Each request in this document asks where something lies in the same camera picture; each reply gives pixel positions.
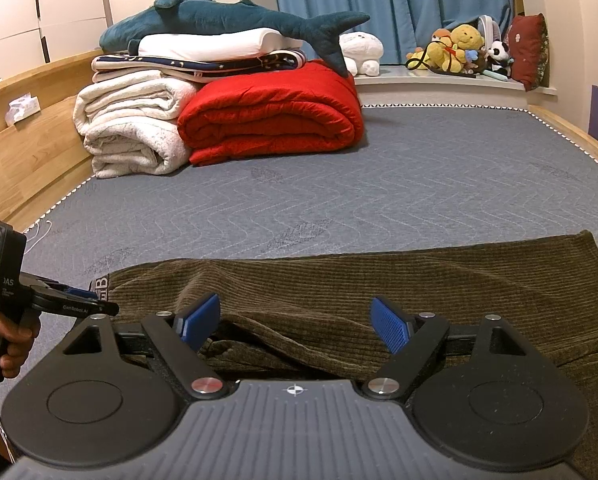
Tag large yellow plush toy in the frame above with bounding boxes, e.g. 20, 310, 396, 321
450, 24, 486, 74

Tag white fan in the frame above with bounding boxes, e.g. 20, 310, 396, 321
474, 14, 506, 51

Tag red folded quilt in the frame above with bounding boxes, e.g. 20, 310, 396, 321
177, 59, 366, 167

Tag white seal plush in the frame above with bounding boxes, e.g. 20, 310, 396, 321
339, 32, 384, 77

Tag white pillow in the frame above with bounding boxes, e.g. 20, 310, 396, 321
138, 28, 304, 62

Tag black cable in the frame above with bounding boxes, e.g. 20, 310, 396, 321
0, 381, 16, 463

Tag panda plush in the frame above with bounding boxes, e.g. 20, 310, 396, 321
486, 41, 513, 79

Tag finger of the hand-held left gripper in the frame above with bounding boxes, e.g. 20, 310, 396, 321
46, 282, 96, 302

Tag tissue pack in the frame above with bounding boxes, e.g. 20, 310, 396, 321
6, 93, 42, 127

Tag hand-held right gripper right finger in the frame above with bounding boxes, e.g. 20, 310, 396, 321
361, 297, 526, 402

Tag small yellow plush toy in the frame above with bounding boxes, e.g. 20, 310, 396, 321
411, 41, 464, 73

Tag white folded blanket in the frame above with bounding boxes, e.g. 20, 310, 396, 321
73, 70, 202, 180

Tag person's left hand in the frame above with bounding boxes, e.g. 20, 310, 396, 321
0, 295, 42, 379

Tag wooden bed frame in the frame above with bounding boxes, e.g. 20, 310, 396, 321
0, 50, 598, 241

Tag olive corduroy pants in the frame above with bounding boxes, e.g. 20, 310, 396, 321
86, 230, 598, 480

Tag navy star print blanket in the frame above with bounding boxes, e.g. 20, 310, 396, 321
91, 49, 308, 84

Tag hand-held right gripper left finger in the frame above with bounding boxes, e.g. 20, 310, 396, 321
61, 292, 228, 402

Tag dark red cushion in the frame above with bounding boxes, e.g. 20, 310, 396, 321
507, 13, 550, 92

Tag white window sill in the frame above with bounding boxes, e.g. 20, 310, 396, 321
353, 62, 558, 109

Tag blue shark plush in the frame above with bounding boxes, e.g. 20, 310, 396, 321
99, 0, 371, 77

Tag blue curtain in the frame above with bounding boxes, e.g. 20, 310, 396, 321
270, 0, 518, 67

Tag white wardrobe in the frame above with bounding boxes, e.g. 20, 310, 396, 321
0, 0, 240, 86

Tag grey quilted mattress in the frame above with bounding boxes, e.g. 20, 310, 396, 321
0, 105, 598, 411

